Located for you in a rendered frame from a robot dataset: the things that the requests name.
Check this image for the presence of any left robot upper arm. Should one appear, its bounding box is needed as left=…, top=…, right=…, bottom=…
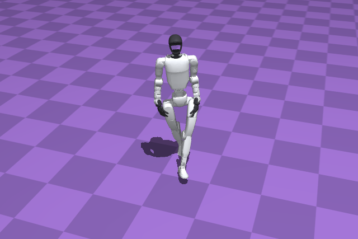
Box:
left=187, top=55, right=198, bottom=83

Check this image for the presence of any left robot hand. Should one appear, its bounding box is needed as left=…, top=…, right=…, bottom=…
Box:
left=190, top=97, right=200, bottom=117

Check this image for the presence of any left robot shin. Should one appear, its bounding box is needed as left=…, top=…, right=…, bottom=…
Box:
left=180, top=136, right=191, bottom=169

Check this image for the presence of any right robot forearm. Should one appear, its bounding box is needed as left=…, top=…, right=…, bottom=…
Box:
left=154, top=78, right=162, bottom=105

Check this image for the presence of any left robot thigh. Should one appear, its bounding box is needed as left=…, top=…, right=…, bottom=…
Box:
left=181, top=97, right=198, bottom=140

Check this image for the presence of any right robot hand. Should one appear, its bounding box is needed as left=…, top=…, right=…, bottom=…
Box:
left=156, top=100, right=169, bottom=117

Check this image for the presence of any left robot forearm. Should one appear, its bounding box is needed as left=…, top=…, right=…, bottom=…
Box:
left=191, top=78, right=201, bottom=103

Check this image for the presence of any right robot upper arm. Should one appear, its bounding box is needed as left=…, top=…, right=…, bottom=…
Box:
left=155, top=57, right=166, bottom=86

